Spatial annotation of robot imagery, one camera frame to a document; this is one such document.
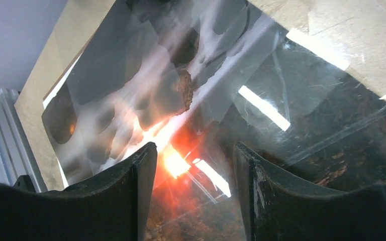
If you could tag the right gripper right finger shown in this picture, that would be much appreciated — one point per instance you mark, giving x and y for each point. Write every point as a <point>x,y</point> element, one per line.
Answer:
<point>278,205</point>

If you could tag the clear plastic sheet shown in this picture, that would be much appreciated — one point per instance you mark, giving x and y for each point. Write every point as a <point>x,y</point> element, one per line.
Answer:
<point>294,109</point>

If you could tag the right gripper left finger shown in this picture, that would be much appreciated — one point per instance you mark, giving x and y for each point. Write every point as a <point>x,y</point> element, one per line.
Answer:
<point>112,205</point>

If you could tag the landscape photo print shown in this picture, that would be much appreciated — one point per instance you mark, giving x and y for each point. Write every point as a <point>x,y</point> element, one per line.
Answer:
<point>150,65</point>

